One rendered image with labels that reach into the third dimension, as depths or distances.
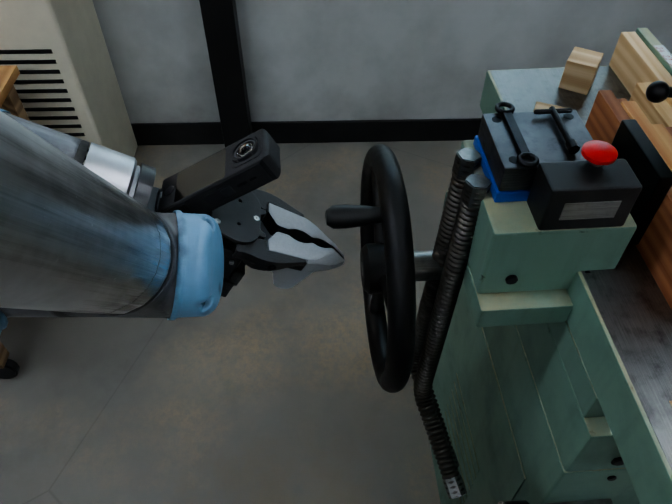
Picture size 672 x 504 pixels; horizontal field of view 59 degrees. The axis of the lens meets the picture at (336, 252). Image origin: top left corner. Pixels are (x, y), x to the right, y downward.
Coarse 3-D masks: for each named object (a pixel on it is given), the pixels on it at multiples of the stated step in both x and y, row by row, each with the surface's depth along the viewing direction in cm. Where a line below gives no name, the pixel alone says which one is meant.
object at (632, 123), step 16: (624, 128) 58; (640, 128) 58; (624, 144) 59; (640, 144) 56; (640, 160) 56; (656, 160) 55; (640, 176) 56; (656, 176) 54; (640, 192) 56; (656, 192) 54; (640, 208) 56; (656, 208) 56; (640, 224) 57
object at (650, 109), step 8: (640, 88) 72; (632, 96) 74; (640, 96) 73; (640, 104) 73; (648, 104) 71; (656, 104) 70; (664, 104) 70; (648, 112) 71; (656, 112) 69; (664, 112) 69; (656, 120) 70; (664, 120) 68
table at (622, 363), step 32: (512, 96) 78; (544, 96) 78; (576, 96) 78; (640, 256) 59; (576, 288) 58; (608, 288) 57; (640, 288) 57; (480, 320) 60; (512, 320) 60; (544, 320) 60; (576, 320) 59; (608, 320) 54; (640, 320) 54; (608, 352) 53; (640, 352) 52; (608, 384) 53; (640, 384) 50; (608, 416) 53; (640, 416) 48; (640, 448) 48; (640, 480) 49
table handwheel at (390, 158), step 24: (384, 168) 60; (384, 192) 58; (384, 216) 57; (408, 216) 57; (360, 240) 83; (384, 240) 57; (408, 240) 56; (360, 264) 72; (384, 264) 67; (408, 264) 56; (432, 264) 69; (384, 288) 65; (408, 288) 56; (384, 312) 81; (408, 312) 56; (384, 336) 78; (408, 336) 57; (384, 360) 73; (408, 360) 59; (384, 384) 65
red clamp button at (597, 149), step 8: (584, 144) 52; (592, 144) 51; (600, 144) 51; (608, 144) 51; (584, 152) 51; (592, 152) 51; (600, 152) 51; (608, 152) 51; (616, 152) 51; (592, 160) 51; (600, 160) 50; (608, 160) 50
